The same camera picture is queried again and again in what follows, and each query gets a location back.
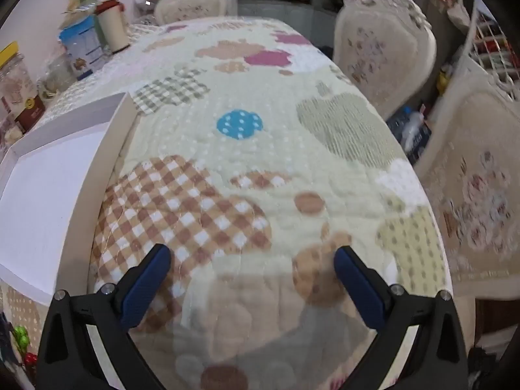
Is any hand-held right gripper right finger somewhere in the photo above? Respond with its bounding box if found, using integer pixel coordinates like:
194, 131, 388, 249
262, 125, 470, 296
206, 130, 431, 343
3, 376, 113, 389
333, 246, 469, 390

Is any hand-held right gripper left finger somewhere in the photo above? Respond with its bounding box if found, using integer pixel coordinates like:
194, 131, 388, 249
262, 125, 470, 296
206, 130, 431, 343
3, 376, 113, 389
34, 244, 171, 390

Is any white cardboard tray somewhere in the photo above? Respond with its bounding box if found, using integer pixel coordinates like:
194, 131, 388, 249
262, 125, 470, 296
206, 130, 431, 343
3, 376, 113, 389
0, 92, 141, 389

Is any cream floral carved chair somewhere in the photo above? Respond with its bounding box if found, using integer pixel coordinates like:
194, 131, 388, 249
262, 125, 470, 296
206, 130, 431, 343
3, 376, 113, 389
414, 59, 520, 298
333, 0, 437, 120
154, 0, 227, 25

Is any patchwork quilted tablecloth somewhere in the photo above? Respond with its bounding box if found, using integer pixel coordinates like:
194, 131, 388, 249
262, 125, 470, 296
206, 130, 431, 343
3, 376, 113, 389
0, 16, 453, 390

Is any dark blue bag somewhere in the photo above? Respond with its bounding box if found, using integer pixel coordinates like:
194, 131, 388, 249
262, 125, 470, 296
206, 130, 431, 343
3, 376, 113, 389
386, 106, 433, 164

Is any green print table cloth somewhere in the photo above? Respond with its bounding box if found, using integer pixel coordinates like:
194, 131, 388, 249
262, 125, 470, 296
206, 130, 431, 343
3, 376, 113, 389
34, 22, 171, 131

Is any small yellow toy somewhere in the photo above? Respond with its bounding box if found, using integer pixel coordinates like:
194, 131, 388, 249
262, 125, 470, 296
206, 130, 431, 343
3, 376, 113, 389
436, 65, 454, 97

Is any yellow lid plastic jar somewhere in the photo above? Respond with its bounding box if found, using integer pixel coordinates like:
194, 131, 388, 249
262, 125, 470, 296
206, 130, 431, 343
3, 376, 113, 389
0, 41, 46, 133

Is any blue milk powder tin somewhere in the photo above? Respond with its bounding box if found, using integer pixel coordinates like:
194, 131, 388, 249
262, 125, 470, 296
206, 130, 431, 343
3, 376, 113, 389
59, 16, 108, 81

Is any beige thermos red lid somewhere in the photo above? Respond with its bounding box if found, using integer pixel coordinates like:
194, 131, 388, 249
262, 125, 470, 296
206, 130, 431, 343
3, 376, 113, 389
95, 0, 131, 53

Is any green bead bracelet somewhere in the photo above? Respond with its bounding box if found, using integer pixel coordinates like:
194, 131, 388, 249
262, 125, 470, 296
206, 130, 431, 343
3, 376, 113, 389
12, 325, 32, 348

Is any white wire rack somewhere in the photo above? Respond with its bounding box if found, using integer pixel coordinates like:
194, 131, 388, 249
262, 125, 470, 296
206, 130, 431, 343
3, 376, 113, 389
463, 0, 520, 102

